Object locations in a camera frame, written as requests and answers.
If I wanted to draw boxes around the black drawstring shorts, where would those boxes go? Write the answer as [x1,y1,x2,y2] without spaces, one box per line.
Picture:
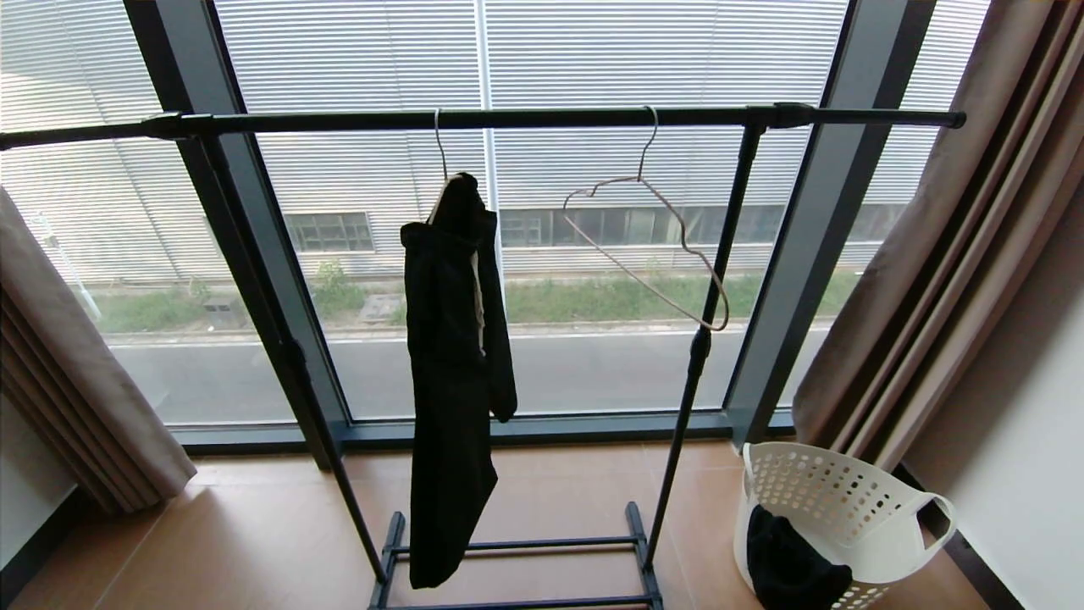
[400,172,519,591]

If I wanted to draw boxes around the pink clothes hanger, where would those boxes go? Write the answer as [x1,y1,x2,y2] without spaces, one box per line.
[426,108,465,225]
[563,106,731,333]

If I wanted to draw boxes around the black garment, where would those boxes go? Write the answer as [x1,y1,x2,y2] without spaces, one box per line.
[745,504,854,610]

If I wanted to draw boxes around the black clothes rack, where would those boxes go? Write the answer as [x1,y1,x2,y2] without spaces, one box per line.
[0,102,968,610]

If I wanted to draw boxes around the white laundry basket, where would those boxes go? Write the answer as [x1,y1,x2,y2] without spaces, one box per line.
[733,441,958,610]

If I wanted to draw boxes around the beige curtain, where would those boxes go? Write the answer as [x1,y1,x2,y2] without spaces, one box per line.
[792,0,1084,475]
[0,186,197,516]

